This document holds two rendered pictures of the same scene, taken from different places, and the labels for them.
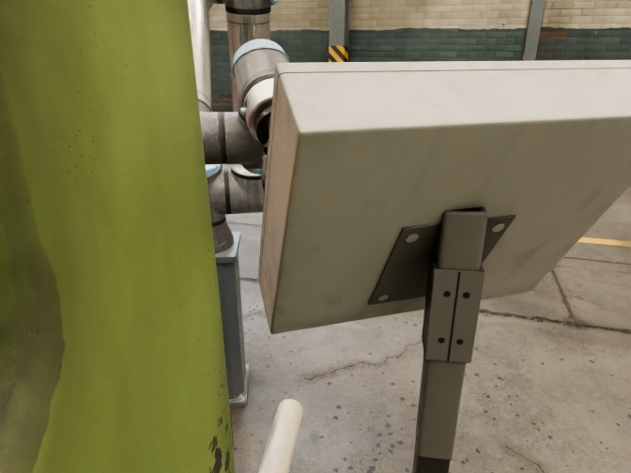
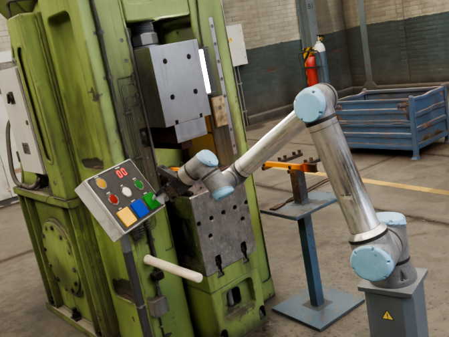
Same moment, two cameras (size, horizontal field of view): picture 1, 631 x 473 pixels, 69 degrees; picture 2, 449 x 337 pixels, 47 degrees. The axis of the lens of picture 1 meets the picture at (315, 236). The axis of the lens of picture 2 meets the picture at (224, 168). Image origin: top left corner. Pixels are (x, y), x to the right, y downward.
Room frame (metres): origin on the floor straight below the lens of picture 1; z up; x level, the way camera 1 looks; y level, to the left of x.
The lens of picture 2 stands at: (2.30, -1.43, 1.63)
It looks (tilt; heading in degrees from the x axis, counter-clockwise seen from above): 13 degrees down; 133
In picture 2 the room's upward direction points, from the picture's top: 11 degrees counter-clockwise
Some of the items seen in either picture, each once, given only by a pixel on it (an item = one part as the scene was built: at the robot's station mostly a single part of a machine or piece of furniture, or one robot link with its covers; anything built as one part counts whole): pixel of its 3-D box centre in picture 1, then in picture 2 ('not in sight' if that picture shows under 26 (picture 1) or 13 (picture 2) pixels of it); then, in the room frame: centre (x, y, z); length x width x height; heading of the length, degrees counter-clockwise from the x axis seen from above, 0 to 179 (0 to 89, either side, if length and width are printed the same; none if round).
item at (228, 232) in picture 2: not in sight; (194, 218); (0.18, 0.52, 0.69); 0.56 x 0.38 x 0.45; 171
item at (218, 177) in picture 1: (203, 190); (387, 235); (1.44, 0.36, 0.79); 0.17 x 0.15 x 0.18; 100
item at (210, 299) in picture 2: not in sight; (209, 289); (0.18, 0.52, 0.23); 0.55 x 0.37 x 0.47; 171
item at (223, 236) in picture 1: (204, 230); (391, 266); (1.43, 0.37, 0.65); 0.19 x 0.19 x 0.10
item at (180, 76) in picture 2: not in sight; (165, 83); (0.19, 0.50, 1.49); 0.42 x 0.39 x 0.40; 171
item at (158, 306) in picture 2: not in sight; (158, 305); (0.22, 0.09, 0.36); 0.09 x 0.07 x 0.12; 81
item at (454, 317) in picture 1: (435, 274); not in sight; (0.42, -0.12, 1.00); 0.13 x 0.11 x 0.14; 81
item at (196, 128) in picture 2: not in sight; (168, 129); (0.19, 0.46, 1.24); 0.42 x 0.20 x 0.10; 171
